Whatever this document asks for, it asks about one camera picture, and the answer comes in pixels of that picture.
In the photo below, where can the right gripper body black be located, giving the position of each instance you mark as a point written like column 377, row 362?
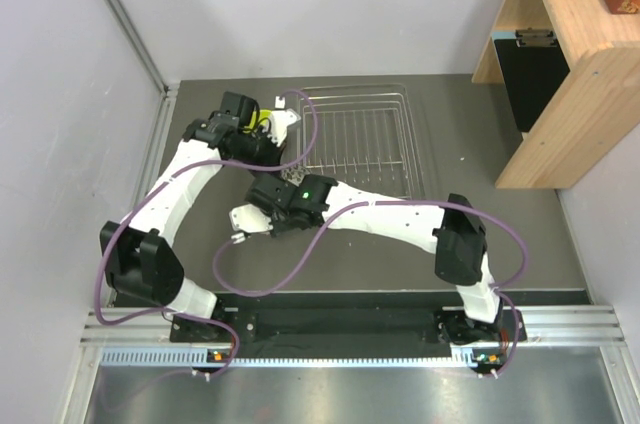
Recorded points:
column 279, row 222

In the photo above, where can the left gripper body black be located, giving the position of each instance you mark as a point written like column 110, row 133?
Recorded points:
column 257, row 150

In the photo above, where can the metal wire dish rack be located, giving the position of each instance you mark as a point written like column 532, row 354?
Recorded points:
column 365, row 138

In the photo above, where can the black white patterned bowl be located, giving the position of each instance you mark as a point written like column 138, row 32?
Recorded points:
column 294, row 175

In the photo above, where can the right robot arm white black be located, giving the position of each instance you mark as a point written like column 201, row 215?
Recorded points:
column 456, row 238

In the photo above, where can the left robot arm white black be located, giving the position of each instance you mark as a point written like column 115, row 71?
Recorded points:
column 138, row 256

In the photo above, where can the yellow-green bowl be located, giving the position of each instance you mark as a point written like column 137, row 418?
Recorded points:
column 259, row 118

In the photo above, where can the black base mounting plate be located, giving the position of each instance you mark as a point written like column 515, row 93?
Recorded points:
column 340, row 324

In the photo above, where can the black clipboard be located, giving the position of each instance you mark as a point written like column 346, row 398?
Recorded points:
column 533, row 68

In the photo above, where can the wooden shelf unit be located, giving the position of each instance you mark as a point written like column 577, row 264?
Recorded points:
column 597, row 104

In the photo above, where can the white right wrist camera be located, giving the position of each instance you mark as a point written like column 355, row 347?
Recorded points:
column 247, row 220

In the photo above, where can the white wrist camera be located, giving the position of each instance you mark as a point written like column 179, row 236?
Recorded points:
column 280, row 120
column 247, row 220

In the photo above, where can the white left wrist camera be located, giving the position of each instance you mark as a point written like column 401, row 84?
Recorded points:
column 280, row 120

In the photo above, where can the aluminium corner post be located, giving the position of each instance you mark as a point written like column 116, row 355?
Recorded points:
column 130, row 32

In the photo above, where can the aluminium frame rail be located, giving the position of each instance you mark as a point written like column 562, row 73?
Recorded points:
column 158, row 343

